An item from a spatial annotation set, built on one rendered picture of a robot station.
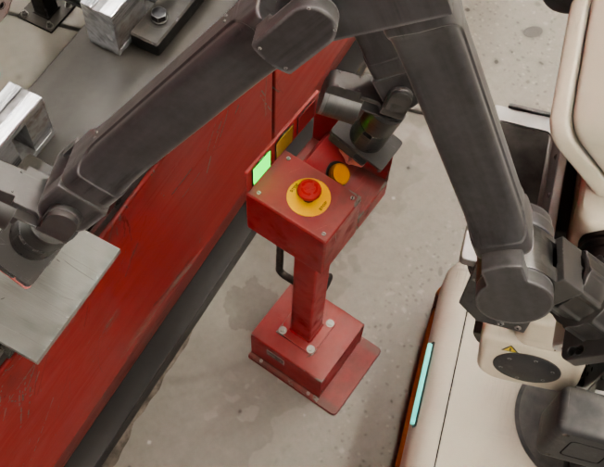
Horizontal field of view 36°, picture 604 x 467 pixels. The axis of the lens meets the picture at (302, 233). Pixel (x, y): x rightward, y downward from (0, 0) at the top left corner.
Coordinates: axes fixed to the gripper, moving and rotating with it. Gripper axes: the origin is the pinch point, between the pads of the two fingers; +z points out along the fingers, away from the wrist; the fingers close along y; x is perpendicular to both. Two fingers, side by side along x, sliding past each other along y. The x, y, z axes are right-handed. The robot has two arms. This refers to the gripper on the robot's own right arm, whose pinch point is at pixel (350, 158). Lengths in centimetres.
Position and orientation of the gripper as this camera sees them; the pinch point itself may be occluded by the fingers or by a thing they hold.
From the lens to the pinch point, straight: 155.7
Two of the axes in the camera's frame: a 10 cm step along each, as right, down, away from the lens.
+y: -7.9, -6.2, 0.1
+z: -2.4, 3.2, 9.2
